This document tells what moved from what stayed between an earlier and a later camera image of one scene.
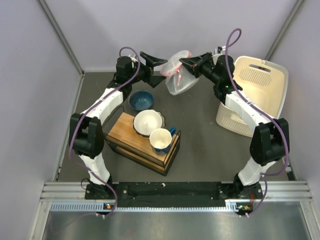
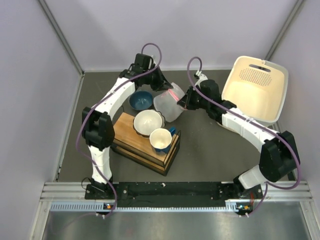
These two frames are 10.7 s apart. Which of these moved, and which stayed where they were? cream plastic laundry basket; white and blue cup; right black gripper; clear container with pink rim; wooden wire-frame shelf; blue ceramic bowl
Moved: clear container with pink rim; right black gripper
Stayed: cream plastic laundry basket; blue ceramic bowl; white and blue cup; wooden wire-frame shelf
